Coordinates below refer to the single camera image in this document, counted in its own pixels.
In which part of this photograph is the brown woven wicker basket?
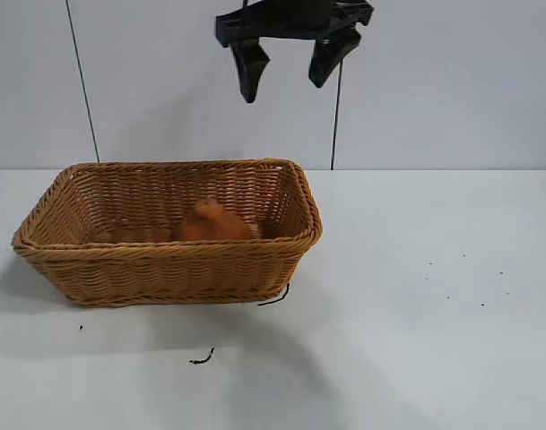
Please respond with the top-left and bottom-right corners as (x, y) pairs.
(11, 157), (324, 309)

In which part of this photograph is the orange fruit with stem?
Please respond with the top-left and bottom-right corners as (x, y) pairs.
(178, 196), (255, 244)

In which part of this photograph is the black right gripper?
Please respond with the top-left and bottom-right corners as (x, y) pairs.
(215, 0), (376, 105)

